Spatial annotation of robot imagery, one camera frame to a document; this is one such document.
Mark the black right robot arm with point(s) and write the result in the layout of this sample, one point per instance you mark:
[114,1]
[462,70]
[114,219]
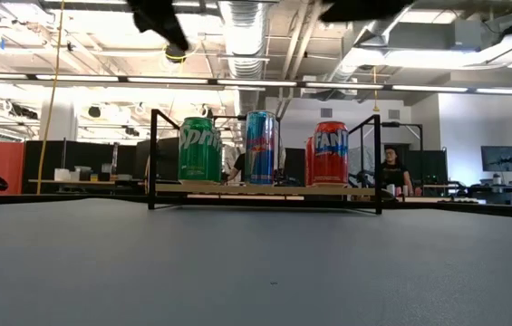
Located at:
[364,11]

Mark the person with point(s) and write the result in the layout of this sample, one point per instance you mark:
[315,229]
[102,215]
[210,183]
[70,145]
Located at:
[238,165]
[393,174]

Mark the black screen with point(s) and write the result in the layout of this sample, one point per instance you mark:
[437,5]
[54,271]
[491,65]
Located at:
[295,167]

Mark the blue silver Red Bull can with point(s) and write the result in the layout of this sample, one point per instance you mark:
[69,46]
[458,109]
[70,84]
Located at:
[260,154]

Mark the black ceiling device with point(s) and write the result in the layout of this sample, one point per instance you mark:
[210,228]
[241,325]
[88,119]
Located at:
[174,55]

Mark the blue-grey table mat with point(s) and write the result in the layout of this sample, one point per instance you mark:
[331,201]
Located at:
[237,262]

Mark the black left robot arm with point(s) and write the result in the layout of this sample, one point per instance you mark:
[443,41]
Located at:
[160,20]

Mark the wooden shelf black metal legs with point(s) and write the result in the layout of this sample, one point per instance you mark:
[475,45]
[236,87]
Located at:
[283,190]

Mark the white box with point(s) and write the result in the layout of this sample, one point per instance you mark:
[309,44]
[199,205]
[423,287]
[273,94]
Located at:
[61,175]

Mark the black computer monitor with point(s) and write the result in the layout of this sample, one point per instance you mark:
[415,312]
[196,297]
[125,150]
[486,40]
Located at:
[502,158]

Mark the wooden desk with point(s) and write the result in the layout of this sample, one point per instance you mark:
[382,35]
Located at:
[47,182]

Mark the black partition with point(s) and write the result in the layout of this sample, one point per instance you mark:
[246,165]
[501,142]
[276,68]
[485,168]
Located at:
[42,158]

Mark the red Fanta strawberry can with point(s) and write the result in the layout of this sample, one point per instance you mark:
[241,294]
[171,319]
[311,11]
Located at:
[309,163]
[330,158]

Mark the silver ribbed ceiling duct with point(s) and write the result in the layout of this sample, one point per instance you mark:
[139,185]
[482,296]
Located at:
[244,41]
[382,31]

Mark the ceiling light strip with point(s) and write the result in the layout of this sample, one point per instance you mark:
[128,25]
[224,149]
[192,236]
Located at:
[344,85]
[255,83]
[167,80]
[427,89]
[79,78]
[509,91]

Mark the green Sprite can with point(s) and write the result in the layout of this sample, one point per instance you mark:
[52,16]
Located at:
[199,154]

